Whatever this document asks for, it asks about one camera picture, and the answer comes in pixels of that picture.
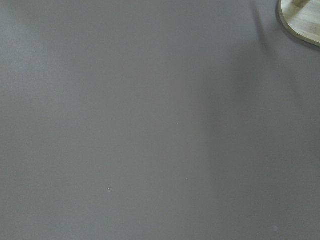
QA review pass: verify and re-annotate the wooden cup storage rack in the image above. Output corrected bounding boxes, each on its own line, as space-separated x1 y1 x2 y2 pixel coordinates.
278 0 320 47

